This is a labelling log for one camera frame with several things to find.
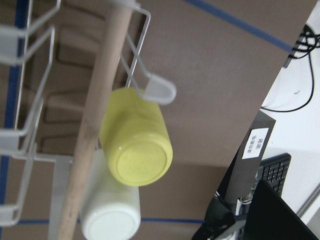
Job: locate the yellow plastic cup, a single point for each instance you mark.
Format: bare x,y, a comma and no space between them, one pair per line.
135,139

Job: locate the pale cream plastic cup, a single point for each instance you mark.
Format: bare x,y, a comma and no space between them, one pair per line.
110,210

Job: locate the black box with white label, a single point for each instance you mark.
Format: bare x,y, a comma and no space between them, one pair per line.
240,175

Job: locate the black keyboard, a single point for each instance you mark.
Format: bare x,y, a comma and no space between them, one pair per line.
274,170

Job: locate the white wire cup rack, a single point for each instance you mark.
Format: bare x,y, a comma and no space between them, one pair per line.
19,144

